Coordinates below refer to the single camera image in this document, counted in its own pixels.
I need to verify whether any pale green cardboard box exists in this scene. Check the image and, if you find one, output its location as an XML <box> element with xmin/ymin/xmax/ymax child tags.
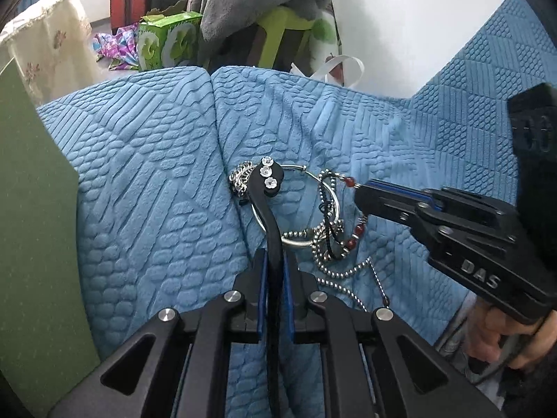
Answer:
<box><xmin>0</xmin><ymin>63</ymin><xmax>103</xmax><ymax>384</ymax></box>

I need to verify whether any red bead bracelet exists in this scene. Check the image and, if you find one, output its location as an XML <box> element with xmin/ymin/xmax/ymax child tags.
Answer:
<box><xmin>320</xmin><ymin>172</ymin><xmax>370</xmax><ymax>255</ymax></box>

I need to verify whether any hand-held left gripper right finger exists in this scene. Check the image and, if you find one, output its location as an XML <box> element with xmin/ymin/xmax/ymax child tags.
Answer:
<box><xmin>284</xmin><ymin>253</ymin><xmax>508</xmax><ymax>418</ymax></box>

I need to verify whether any black cord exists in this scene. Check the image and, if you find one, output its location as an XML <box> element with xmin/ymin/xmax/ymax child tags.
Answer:
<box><xmin>317</xmin><ymin>174</ymin><xmax>344</xmax><ymax>262</ymax></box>

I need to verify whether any white apple print bag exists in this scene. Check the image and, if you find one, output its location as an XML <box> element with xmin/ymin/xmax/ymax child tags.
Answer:
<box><xmin>289</xmin><ymin>0</ymin><xmax>366</xmax><ymax>88</ymax></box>

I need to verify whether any silver bangle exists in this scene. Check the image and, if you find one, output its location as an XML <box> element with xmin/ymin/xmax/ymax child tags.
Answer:
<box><xmin>250</xmin><ymin>163</ymin><xmax>341</xmax><ymax>248</ymax></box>

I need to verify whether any black crystal flower hair stick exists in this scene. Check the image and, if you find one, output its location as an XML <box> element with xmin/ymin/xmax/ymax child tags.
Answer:
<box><xmin>247</xmin><ymin>157</ymin><xmax>285</xmax><ymax>418</ymax></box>

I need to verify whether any silver ball chain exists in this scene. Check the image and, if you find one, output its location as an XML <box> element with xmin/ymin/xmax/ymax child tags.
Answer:
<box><xmin>311</xmin><ymin>222</ymin><xmax>390</xmax><ymax>312</ymax></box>

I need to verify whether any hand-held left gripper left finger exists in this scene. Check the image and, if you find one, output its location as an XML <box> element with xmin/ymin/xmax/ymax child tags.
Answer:
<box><xmin>48</xmin><ymin>248</ymin><xmax>268</xmax><ymax>418</ymax></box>

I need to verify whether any green plastic stool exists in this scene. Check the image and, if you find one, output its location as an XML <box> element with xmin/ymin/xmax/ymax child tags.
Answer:
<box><xmin>209</xmin><ymin>6</ymin><xmax>314</xmax><ymax>75</ymax></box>

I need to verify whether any green printed carton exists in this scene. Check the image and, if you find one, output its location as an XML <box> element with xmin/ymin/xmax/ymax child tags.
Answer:
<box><xmin>137</xmin><ymin>2</ymin><xmax>205</xmax><ymax>72</ymax></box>

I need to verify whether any cream lace cover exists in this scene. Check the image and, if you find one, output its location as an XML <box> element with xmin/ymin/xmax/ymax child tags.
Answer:
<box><xmin>0</xmin><ymin>0</ymin><xmax>107</xmax><ymax>107</ymax></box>

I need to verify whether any red suitcase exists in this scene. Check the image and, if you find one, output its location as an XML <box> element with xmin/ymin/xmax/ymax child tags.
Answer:
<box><xmin>107</xmin><ymin>0</ymin><xmax>175</xmax><ymax>33</ymax></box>

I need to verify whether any person's right hand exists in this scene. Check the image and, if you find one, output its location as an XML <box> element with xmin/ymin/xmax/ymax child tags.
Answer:
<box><xmin>467</xmin><ymin>304</ymin><xmax>557</xmax><ymax>371</ymax></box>

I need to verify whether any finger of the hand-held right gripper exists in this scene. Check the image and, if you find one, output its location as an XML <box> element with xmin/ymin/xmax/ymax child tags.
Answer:
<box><xmin>370</xmin><ymin>178</ymin><xmax>519</xmax><ymax>228</ymax></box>
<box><xmin>354</xmin><ymin>181</ymin><xmax>441</xmax><ymax>228</ymax></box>

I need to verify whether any silver link bracelet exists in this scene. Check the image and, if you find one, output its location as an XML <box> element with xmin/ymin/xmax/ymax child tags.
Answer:
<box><xmin>228</xmin><ymin>161</ymin><xmax>255</xmax><ymax>205</ymax></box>

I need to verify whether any colourful purple cloth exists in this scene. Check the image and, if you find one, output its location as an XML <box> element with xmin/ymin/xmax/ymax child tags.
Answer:
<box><xmin>91</xmin><ymin>26</ymin><xmax>144</xmax><ymax>72</ymax></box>

